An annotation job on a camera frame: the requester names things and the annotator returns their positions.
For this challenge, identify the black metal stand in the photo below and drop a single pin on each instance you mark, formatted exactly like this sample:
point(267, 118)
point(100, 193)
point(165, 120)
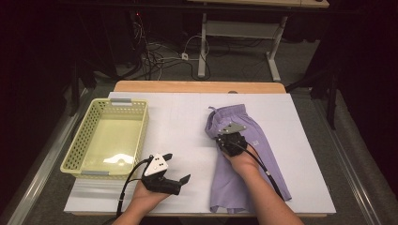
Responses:
point(331, 103)
point(74, 90)

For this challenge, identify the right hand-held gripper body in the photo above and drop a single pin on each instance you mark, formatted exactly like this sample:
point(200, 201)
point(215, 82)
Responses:
point(231, 142)

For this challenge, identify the person's right hand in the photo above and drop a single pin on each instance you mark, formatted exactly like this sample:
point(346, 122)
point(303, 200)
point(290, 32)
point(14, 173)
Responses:
point(244, 162)

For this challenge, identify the metal floor rail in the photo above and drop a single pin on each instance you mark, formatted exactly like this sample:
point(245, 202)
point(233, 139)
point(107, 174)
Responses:
point(347, 165)
point(47, 162)

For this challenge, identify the person's left hand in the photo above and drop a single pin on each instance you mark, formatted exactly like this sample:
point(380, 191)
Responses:
point(147, 198)

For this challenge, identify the yellow perforated plastic basket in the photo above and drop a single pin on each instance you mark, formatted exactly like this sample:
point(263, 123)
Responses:
point(109, 140)

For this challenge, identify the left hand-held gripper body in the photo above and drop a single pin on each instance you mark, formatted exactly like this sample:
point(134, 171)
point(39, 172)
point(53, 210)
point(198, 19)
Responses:
point(155, 167)

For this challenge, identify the white metal desk frame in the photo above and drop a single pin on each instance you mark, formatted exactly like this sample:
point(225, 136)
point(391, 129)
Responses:
point(202, 47)

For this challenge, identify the wooden table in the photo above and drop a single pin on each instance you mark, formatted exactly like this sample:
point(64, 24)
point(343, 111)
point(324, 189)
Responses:
point(187, 86)

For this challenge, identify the white power adapter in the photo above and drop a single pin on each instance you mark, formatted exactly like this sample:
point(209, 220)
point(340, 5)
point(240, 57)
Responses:
point(184, 56)

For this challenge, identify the purple shorts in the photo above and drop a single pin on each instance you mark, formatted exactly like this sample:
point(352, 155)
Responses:
point(228, 190)

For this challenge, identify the white table cover sheet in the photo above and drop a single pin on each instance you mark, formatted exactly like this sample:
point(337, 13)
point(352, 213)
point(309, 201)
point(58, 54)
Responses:
point(181, 125)

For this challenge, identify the light wooden desk top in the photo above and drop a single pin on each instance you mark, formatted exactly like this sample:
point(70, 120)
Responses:
point(266, 3)

